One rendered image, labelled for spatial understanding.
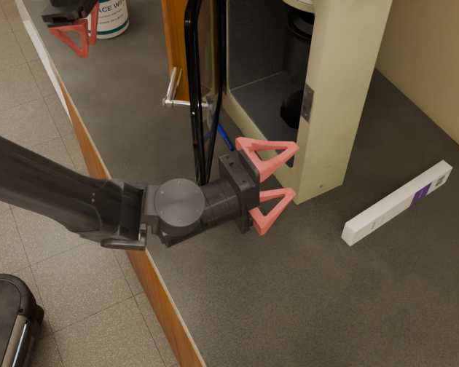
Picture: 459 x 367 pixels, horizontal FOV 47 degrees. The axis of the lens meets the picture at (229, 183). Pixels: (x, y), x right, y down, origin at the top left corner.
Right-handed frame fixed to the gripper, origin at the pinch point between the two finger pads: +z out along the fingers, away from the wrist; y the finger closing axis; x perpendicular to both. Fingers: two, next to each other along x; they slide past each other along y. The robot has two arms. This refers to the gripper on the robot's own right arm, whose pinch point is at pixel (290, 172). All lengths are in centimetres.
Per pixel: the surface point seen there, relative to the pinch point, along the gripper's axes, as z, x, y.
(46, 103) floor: -27, 179, -114
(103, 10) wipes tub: -5, 80, -16
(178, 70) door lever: -4.8, 28.4, -0.1
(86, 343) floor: -46, 52, -119
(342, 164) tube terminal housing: 19.8, 12.1, -21.4
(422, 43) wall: 53, 31, -17
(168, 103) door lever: -9.1, 22.1, -0.4
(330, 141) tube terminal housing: 15.8, 11.7, -12.5
